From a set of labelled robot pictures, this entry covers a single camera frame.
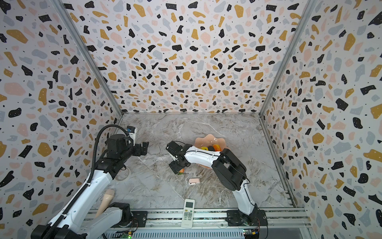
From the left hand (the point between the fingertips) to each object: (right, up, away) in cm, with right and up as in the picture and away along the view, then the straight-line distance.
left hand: (138, 139), depth 79 cm
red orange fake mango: (+44, -7, +18) cm, 48 cm away
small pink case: (+28, -25, +7) cm, 38 cm away
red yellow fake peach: (+22, -20, +8) cm, 31 cm away
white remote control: (+27, -37, -4) cm, 46 cm away
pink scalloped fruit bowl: (+39, -3, +23) cm, 46 cm away
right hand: (+17, -16, +11) cm, 26 cm away
